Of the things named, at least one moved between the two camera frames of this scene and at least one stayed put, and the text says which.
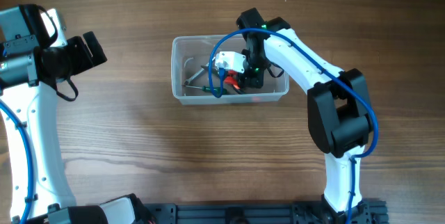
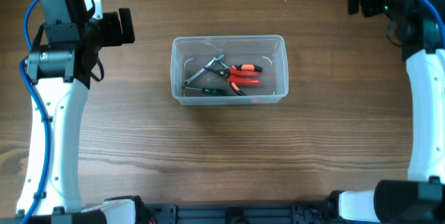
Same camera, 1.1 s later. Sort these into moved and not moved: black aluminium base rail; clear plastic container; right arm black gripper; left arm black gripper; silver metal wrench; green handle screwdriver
Moved: left arm black gripper; right arm black gripper
Not moved: green handle screwdriver; black aluminium base rail; clear plastic container; silver metal wrench
